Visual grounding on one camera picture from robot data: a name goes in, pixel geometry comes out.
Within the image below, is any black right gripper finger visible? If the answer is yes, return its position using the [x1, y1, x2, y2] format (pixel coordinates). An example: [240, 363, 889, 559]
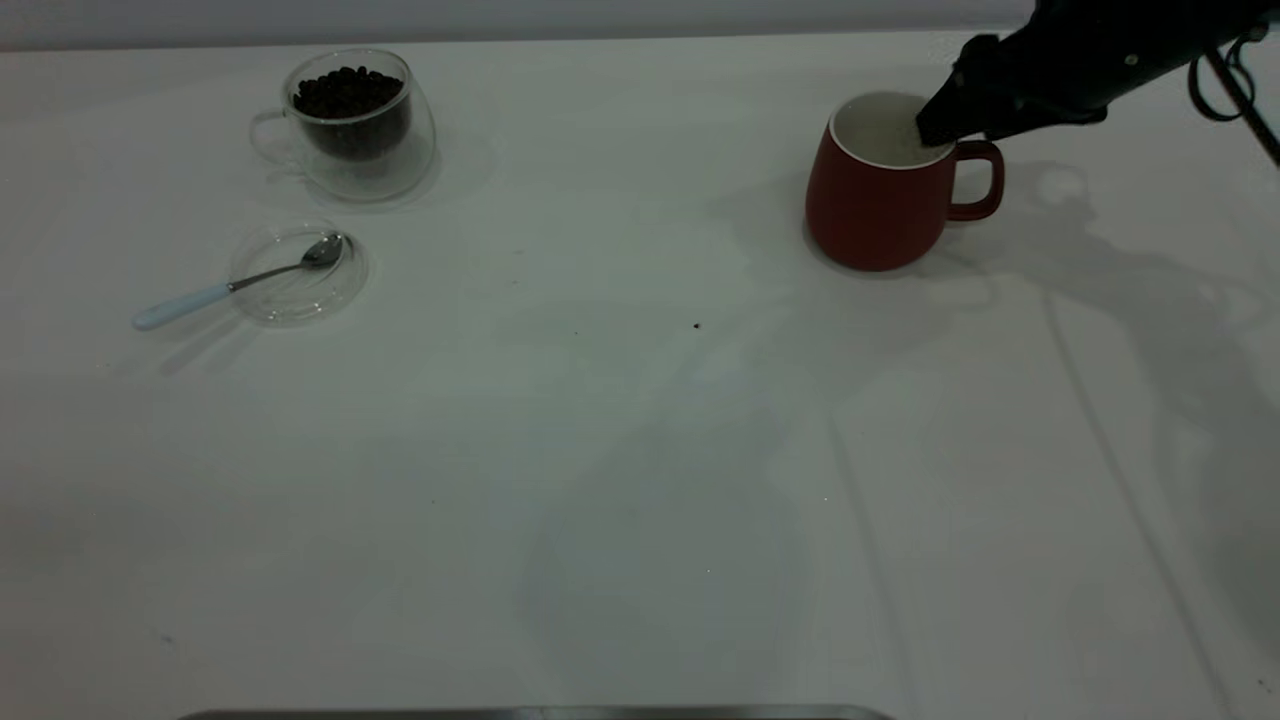
[915, 60, 1003, 149]
[985, 103, 1109, 142]

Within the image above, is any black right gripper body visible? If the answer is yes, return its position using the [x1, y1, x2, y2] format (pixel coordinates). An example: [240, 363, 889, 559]
[950, 0, 1161, 109]

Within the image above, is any red ceramic mug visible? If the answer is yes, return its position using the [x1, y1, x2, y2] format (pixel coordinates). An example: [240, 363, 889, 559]
[805, 92, 1005, 273]

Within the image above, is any metal spoon light-blue handle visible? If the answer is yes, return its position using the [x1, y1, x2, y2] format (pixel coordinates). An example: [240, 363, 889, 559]
[133, 234, 346, 332]

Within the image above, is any dark coffee beans pile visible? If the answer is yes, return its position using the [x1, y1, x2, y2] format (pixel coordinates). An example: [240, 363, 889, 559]
[293, 66, 411, 161]

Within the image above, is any clear glass saucer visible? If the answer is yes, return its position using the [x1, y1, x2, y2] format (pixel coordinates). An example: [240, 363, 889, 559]
[230, 222, 371, 326]

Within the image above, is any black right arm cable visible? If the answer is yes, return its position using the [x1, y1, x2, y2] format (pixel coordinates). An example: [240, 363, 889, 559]
[1188, 25, 1280, 169]

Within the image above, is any clear double-wall glass cup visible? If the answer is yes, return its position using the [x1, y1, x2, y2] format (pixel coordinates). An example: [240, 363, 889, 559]
[250, 48, 438, 206]

